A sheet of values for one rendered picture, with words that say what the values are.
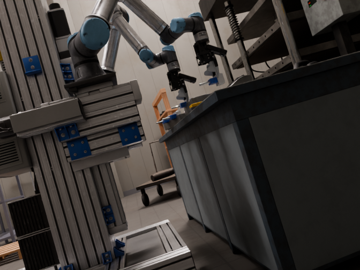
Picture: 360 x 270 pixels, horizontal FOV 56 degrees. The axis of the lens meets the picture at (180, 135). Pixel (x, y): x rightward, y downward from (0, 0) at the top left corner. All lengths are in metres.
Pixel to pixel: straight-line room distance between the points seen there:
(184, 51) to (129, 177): 3.45
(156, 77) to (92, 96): 7.02
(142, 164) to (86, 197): 6.54
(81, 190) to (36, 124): 0.44
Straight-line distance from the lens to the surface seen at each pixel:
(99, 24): 1.50
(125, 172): 8.21
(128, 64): 8.59
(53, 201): 1.73
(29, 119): 1.44
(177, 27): 1.77
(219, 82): 1.79
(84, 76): 1.55
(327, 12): 2.19
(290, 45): 2.30
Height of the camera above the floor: 0.62
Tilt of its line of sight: 3 degrees up
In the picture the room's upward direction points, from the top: 17 degrees counter-clockwise
